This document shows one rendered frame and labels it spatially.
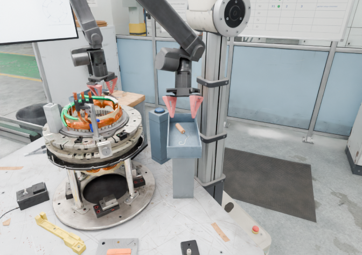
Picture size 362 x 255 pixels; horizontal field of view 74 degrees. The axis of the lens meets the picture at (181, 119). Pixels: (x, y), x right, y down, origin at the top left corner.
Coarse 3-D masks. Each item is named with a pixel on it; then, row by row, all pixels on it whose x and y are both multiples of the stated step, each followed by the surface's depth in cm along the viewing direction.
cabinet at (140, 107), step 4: (140, 104) 113; (144, 104) 116; (136, 108) 110; (140, 108) 114; (144, 108) 117; (140, 112) 114; (144, 112) 118; (144, 116) 118; (144, 120) 119; (144, 124) 120; (144, 128) 120; (144, 132) 121; (144, 140) 123; (144, 144) 123; (140, 152) 121; (132, 156) 115
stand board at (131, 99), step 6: (108, 96) 112; (120, 96) 112; (126, 96) 112; (132, 96) 112; (138, 96) 112; (144, 96) 114; (120, 102) 106; (126, 102) 106; (132, 102) 106; (138, 102) 110
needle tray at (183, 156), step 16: (176, 128) 92; (192, 128) 92; (176, 144) 82; (192, 144) 82; (176, 160) 84; (192, 160) 85; (176, 176) 88; (192, 176) 88; (176, 192) 91; (192, 192) 91
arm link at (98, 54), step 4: (92, 48) 96; (96, 48) 97; (100, 48) 97; (88, 52) 94; (92, 52) 95; (96, 52) 95; (100, 52) 96; (104, 52) 99; (88, 56) 95; (92, 56) 96; (96, 56) 96; (100, 56) 96; (104, 56) 98; (92, 60) 97; (96, 60) 96; (100, 60) 97; (104, 60) 98
